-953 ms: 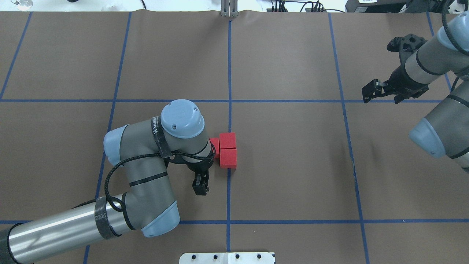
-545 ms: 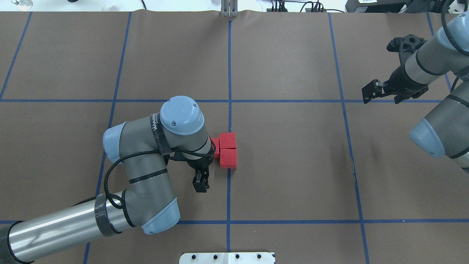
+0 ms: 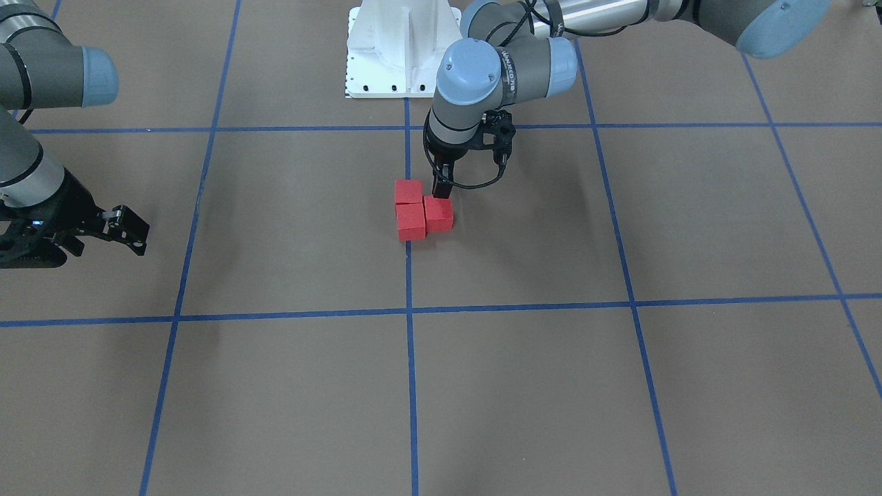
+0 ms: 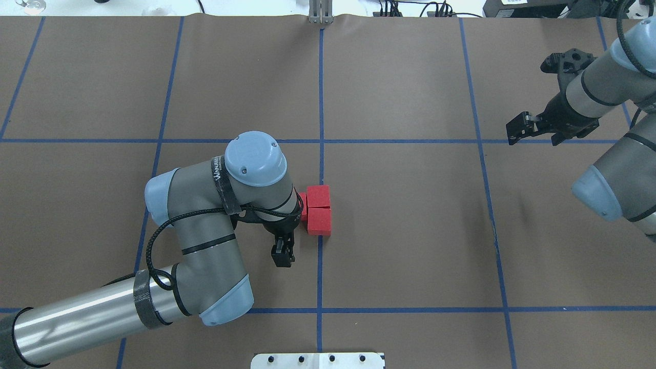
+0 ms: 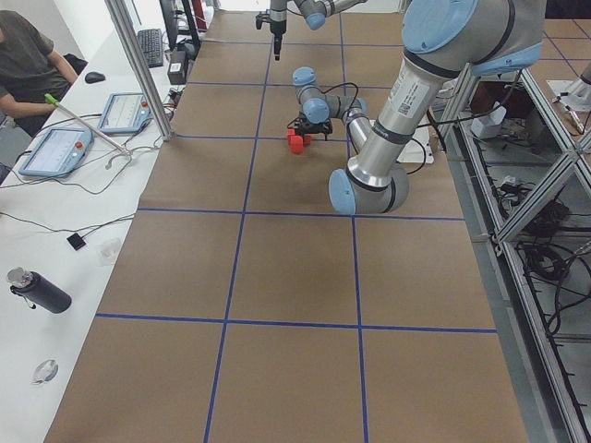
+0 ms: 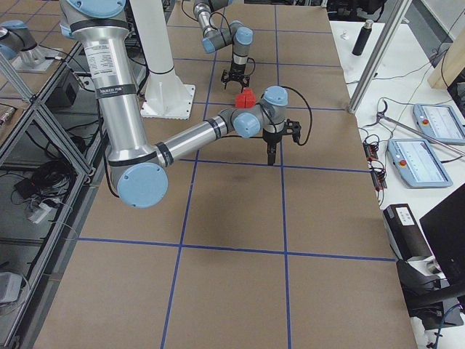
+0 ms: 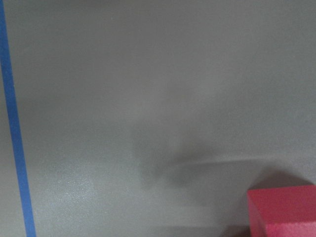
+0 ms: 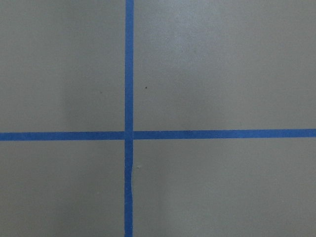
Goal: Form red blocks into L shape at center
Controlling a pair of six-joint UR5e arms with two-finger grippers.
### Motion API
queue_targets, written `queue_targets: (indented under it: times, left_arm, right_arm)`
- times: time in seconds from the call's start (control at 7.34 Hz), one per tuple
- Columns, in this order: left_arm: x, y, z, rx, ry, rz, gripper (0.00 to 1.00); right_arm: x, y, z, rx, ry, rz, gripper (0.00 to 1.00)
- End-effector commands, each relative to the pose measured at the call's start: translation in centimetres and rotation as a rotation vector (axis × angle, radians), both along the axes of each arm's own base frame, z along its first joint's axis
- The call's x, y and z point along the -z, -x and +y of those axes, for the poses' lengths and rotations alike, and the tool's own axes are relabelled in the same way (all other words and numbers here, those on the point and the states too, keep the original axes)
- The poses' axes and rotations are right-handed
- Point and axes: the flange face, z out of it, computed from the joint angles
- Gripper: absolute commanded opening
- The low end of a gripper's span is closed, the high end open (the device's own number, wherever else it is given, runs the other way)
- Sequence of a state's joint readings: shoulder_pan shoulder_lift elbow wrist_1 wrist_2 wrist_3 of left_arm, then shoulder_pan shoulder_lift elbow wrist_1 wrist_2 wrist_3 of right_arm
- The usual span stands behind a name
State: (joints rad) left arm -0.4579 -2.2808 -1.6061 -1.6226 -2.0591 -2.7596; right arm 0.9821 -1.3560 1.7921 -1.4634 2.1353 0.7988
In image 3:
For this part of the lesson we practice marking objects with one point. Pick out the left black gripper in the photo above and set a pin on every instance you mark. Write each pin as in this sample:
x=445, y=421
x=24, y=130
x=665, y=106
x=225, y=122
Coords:
x=449, y=153

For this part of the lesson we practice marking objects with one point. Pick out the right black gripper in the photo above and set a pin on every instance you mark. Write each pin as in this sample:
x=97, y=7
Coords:
x=74, y=209

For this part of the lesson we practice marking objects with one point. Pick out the red block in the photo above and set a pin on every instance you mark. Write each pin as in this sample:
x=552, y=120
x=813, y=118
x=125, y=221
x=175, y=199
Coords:
x=410, y=222
x=438, y=214
x=407, y=191

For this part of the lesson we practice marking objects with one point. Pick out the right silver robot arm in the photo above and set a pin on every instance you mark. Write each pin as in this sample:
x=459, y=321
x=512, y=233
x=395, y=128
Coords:
x=42, y=69

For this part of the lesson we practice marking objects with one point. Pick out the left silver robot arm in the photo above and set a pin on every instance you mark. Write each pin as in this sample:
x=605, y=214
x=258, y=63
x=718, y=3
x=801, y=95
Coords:
x=512, y=53

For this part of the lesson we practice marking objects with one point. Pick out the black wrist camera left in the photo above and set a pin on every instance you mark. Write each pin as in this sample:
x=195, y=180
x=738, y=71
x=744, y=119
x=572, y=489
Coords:
x=497, y=132

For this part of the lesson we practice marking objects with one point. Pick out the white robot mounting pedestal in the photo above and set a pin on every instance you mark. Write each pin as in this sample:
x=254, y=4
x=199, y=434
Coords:
x=394, y=48

